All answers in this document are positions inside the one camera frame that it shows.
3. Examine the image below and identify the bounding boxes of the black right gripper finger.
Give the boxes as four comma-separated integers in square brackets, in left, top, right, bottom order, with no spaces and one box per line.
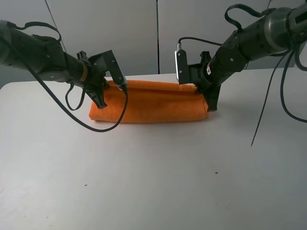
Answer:
[202,86,220,112]

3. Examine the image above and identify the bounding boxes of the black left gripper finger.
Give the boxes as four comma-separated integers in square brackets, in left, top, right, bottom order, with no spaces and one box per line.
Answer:
[86,87,107,109]

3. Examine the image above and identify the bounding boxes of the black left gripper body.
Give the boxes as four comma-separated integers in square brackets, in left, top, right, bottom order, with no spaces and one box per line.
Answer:
[77,51,108,95]

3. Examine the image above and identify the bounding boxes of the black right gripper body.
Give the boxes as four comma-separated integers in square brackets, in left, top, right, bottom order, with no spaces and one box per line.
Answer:
[196,51,222,96]

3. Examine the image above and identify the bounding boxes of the orange terry towel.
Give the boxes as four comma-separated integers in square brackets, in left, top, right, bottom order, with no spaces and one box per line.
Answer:
[89,80,209,124]

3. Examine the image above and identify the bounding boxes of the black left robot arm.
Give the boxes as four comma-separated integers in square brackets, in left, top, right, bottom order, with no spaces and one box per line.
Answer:
[0,20,107,109]

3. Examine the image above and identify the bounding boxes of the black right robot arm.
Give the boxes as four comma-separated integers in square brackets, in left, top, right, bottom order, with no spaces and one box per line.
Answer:
[196,4,307,112]

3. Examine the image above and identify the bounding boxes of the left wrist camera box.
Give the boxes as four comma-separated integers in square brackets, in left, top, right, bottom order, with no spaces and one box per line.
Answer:
[89,50,127,92]

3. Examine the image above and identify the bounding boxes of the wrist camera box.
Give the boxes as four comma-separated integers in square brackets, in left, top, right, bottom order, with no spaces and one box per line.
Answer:
[175,48,202,85]
[89,50,127,92]

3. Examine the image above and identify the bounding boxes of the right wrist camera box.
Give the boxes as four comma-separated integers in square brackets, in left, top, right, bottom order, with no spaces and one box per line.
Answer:
[175,48,202,85]

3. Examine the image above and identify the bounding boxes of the black left camera cable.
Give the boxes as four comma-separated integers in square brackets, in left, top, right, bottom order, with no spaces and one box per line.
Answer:
[9,43,129,132]

